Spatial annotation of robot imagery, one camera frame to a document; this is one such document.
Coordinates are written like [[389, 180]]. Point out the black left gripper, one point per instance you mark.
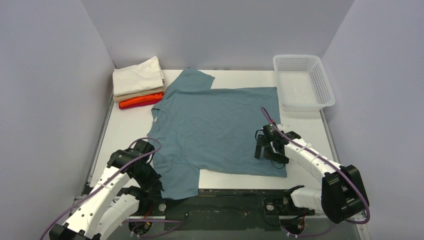
[[149, 178]]

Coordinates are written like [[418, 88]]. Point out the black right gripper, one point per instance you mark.
[[267, 145]]

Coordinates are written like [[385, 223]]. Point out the teal blue t-shirt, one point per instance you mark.
[[204, 128]]

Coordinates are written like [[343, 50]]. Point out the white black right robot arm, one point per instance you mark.
[[341, 194]]

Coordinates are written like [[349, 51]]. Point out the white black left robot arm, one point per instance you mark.
[[95, 216]]

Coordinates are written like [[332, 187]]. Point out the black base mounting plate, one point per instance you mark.
[[225, 210]]

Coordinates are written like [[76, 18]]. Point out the folded red t-shirt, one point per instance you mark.
[[140, 104]]

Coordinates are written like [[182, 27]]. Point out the white perforated plastic basket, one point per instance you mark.
[[302, 83]]

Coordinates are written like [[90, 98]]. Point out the folded orange t-shirt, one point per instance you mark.
[[140, 99]]

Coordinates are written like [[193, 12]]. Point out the folded beige t-shirt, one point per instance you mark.
[[128, 96]]

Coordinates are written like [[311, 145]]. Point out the folded cream t-shirt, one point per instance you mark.
[[136, 78]]

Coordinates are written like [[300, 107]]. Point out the aluminium extrusion rail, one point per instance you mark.
[[273, 203]]

